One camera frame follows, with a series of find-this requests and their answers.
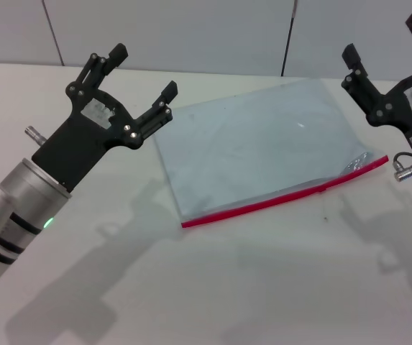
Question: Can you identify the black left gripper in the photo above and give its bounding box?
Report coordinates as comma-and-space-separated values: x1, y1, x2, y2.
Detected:
32, 42, 179, 192

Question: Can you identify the clear document bag red zipper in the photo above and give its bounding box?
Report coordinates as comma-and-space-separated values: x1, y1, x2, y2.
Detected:
154, 78, 390, 229

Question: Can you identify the left gripper metal connector plug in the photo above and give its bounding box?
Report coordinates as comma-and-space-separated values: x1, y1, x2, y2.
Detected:
24, 125, 50, 145

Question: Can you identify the gripper metal connector plug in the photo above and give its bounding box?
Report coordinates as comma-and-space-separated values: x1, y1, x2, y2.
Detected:
392, 160, 412, 183
24, 125, 50, 145

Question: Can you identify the right gripper metal connector plug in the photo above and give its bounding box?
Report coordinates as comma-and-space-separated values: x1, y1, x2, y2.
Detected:
392, 160, 412, 183

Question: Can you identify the right gripper dark cable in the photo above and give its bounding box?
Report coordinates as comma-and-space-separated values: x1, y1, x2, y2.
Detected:
393, 152, 412, 167

